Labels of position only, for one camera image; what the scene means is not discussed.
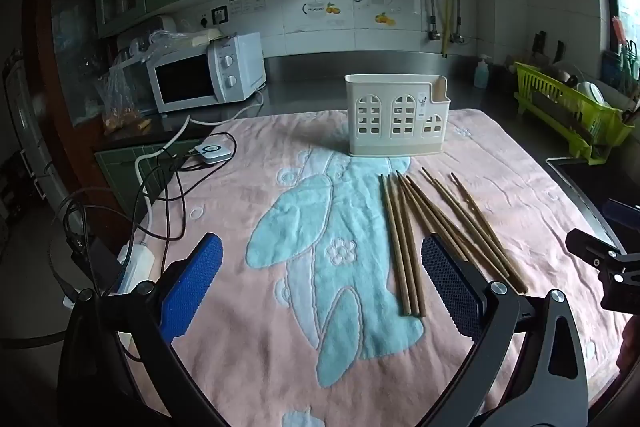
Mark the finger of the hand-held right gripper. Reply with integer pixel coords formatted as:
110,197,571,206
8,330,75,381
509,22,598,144
566,228,627,278
602,199,640,228

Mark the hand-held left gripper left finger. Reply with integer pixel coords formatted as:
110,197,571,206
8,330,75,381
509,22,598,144
57,233,226,427

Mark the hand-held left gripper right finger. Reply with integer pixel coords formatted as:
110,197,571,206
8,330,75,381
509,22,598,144
421,234,590,427

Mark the bunch of wooden chopsticks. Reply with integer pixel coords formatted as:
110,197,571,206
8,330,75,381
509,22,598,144
379,167,530,319

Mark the cream plastic chopstick holder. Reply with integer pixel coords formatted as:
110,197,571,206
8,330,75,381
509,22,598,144
345,74,451,156

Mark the person's right hand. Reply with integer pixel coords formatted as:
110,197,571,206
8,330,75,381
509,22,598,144
617,314,640,374

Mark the dark kitchen sink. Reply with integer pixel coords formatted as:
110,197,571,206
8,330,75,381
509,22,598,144
545,157,640,248

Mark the white power strip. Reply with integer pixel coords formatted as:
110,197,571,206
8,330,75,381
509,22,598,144
117,243,156,293

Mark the green plastic dish rack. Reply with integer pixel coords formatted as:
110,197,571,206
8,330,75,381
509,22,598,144
514,62,636,165

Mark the white bowl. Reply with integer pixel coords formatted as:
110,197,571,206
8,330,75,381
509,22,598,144
577,81,606,108

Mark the pink towel with blue rabbit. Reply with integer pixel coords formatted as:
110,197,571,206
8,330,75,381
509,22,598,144
112,108,633,427

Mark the green base cabinet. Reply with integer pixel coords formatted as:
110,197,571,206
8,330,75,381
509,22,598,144
95,147,151,218

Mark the small white square device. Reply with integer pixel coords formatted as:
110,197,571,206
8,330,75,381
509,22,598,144
193,142,233,165

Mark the blue soap pump bottle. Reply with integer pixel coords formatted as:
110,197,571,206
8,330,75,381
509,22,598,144
472,54,492,90

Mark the clear plastic bag with food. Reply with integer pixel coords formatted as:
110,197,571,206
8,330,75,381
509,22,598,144
97,57,151,135

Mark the white microwave oven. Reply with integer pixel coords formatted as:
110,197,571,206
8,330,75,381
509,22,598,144
145,32,267,114

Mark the pale yellow packet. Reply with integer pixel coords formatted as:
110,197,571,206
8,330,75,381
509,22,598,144
172,29,226,50

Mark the white notice sticker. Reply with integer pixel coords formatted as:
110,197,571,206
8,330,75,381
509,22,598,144
229,0,265,16

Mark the white power cable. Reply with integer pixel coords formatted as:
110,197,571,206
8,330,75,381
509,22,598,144
134,89,266,248

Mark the brown wooden door frame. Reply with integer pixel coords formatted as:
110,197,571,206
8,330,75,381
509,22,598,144
25,0,126,218

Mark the yellow gas hose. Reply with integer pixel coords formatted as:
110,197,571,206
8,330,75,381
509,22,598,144
441,0,460,58

